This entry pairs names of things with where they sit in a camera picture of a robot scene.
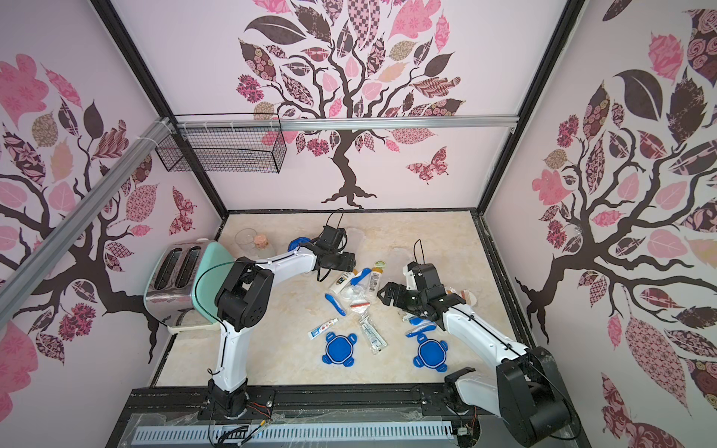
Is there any blue toothbrush case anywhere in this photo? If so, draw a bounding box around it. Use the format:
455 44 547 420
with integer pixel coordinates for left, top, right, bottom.
404 317 438 338

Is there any clear comb packet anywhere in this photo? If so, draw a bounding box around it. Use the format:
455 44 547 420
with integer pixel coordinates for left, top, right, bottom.
360 315 388 355

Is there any detached blue container lid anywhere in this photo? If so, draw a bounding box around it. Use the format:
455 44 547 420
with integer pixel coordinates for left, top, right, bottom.
413 334 448 373

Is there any small toothpaste tube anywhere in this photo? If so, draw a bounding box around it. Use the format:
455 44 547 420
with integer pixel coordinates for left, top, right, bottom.
308 317 339 340

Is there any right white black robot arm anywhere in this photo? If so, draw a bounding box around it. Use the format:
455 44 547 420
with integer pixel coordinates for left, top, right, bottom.
377 261 583 447

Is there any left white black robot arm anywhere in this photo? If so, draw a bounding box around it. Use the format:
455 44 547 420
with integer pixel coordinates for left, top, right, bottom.
207 224 356 418

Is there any far blue lid container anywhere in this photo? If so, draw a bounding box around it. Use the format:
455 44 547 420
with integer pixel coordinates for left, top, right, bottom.
288 237 311 252

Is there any small bottle cork lid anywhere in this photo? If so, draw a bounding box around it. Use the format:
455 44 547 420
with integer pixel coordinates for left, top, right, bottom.
253 234 276 259

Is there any clear glass tumbler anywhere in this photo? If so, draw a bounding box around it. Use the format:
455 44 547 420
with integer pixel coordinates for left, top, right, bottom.
235 228 258 259

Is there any mint chrome toaster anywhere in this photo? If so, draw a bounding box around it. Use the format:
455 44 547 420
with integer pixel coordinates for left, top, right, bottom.
144 239 235 334

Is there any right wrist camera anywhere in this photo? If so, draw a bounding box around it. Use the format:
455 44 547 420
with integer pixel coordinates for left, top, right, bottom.
403 261 418 290

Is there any black wire basket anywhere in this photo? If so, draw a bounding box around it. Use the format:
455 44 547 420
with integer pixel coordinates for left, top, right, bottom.
155 112 288 174

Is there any white slotted cable duct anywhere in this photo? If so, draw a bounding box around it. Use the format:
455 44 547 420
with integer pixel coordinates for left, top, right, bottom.
126 421 454 447

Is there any back aluminium rail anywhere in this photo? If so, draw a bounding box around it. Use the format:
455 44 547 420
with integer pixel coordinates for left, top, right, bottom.
177 115 519 132

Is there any aluminium rail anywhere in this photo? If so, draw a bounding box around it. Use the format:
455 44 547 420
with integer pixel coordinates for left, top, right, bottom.
1 118 174 325
177 115 519 132

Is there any black base frame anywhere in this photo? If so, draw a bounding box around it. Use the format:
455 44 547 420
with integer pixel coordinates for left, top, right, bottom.
105 382 589 448

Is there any left aluminium rail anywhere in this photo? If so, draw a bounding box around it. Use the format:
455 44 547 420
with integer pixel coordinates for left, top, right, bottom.
1 118 174 325

